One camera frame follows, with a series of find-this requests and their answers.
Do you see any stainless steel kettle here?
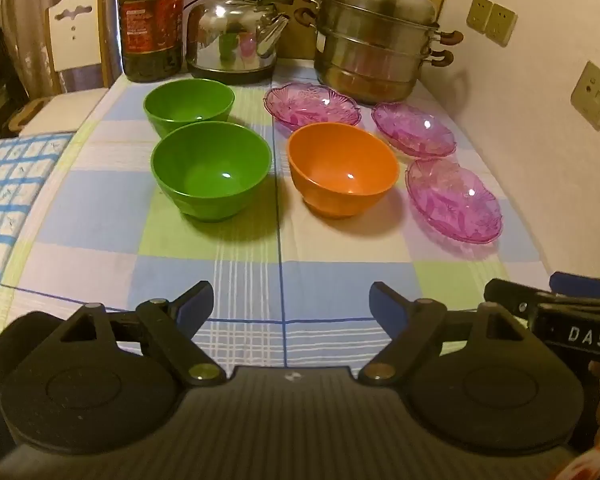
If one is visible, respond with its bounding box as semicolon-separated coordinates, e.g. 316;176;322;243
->
182;0;295;86

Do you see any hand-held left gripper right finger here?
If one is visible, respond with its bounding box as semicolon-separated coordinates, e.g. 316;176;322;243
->
357;281;531;387

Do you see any orange plastic bowl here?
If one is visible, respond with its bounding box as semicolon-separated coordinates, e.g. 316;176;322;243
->
286;123;401;220

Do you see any stainless steel steamer pot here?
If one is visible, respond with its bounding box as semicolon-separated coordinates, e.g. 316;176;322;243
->
295;0;465;106

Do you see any green plastic bowl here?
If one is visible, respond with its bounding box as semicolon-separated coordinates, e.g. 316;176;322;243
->
143;78;236;139
150;121;273;223

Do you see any blue patterned white cloth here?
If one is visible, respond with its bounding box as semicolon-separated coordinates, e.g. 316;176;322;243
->
0;132;76;331

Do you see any cooking oil bottle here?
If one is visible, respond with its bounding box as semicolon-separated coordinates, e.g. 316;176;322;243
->
117;0;186;84

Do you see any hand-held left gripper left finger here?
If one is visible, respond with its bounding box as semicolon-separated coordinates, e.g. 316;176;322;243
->
55;280;228;387

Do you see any person's right forearm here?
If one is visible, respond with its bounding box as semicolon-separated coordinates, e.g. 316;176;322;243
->
555;446;600;480

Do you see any scalloped pink translucent plate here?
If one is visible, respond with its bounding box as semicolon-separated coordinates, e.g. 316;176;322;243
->
263;82;363;132

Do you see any checked pastel tablecloth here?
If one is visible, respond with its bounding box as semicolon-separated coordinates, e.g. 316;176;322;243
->
0;60;556;376

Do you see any large beige wall socket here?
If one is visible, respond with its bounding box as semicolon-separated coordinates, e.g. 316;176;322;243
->
570;61;600;132

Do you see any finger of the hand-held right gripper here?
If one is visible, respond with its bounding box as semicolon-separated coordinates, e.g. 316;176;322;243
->
483;278;542;319
549;271;600;302

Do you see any white wooden chair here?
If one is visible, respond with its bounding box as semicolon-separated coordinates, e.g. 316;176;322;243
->
10;0;113;138

